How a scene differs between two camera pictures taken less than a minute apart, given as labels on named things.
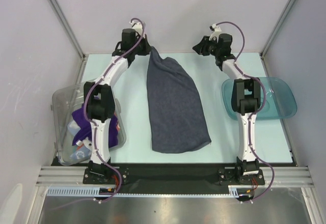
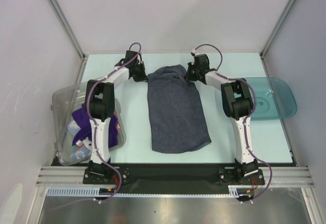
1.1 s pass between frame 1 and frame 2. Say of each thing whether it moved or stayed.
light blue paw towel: stayed
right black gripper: moved
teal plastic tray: stayed
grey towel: moved
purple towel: stayed
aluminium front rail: stayed
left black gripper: moved
